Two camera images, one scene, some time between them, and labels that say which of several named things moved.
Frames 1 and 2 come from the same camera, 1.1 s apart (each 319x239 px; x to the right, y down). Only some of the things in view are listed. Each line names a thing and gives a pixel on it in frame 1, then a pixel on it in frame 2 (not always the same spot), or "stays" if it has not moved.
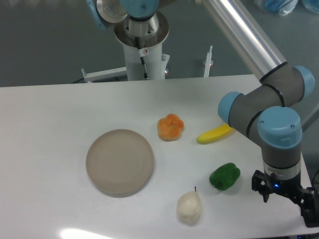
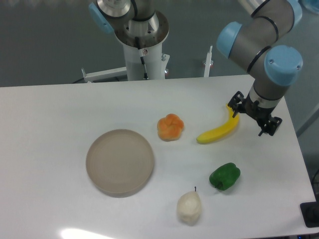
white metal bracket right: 208,62 stays
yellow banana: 215,134 stays
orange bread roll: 170,127 stays
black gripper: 309,203 to 253,109
